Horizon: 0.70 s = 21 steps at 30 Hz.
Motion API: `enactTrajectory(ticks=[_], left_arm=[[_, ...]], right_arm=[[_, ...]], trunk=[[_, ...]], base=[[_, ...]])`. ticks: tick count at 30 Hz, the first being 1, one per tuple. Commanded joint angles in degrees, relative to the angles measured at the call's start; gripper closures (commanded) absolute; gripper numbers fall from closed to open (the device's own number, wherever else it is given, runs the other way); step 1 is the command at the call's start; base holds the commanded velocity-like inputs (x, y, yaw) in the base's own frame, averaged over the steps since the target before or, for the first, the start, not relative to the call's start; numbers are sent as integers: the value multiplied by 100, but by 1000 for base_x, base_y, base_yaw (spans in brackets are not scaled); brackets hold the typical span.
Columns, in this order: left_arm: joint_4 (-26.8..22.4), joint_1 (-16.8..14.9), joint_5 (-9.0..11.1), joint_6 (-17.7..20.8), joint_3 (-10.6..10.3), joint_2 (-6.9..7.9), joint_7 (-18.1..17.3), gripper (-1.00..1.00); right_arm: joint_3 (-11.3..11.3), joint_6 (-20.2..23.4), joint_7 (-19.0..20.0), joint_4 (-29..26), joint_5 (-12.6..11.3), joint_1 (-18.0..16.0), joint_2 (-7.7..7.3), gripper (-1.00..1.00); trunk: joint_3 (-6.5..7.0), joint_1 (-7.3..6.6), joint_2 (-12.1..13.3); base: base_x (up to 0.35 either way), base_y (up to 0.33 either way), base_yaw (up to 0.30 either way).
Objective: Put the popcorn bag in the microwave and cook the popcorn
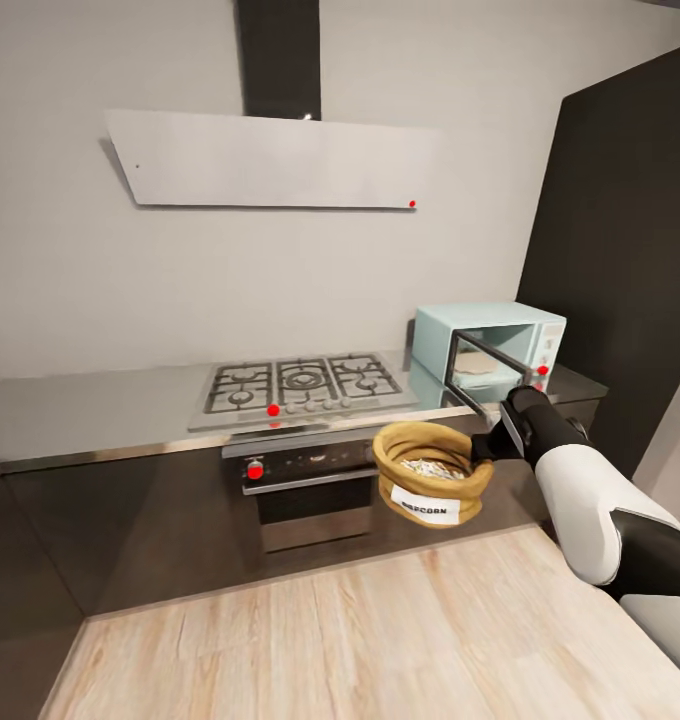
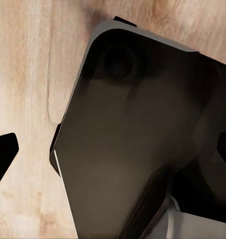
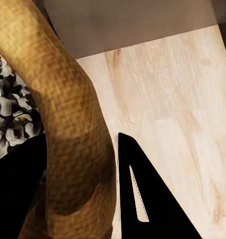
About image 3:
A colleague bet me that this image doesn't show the popcorn bag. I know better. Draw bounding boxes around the popcorn bag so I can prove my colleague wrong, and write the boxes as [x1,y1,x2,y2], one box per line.
[0,0,117,239]

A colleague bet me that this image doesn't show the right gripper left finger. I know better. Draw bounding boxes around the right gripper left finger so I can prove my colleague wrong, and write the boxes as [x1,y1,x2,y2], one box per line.
[0,133,47,239]

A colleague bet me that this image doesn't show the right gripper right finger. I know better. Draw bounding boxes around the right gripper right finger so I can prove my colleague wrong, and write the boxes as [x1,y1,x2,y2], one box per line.
[118,132,203,239]

